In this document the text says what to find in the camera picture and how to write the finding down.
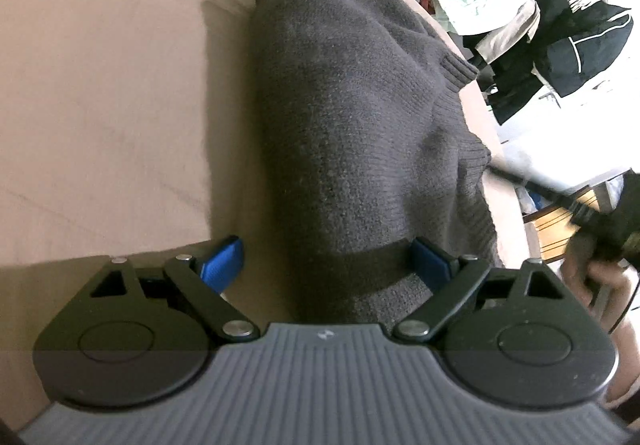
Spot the dark grey knit sweater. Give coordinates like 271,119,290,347
247,0,498,326

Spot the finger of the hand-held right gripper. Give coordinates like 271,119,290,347
487,164,581,210

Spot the person's right hand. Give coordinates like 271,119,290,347
560,232,640,326

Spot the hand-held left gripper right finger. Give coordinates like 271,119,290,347
392,236,563,343

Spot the beige garment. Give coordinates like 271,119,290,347
472,0,543,66

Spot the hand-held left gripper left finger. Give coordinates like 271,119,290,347
90,235,261,343

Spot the wooden chair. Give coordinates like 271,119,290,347
522,185,613,268

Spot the black jacket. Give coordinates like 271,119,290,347
482,0,633,126

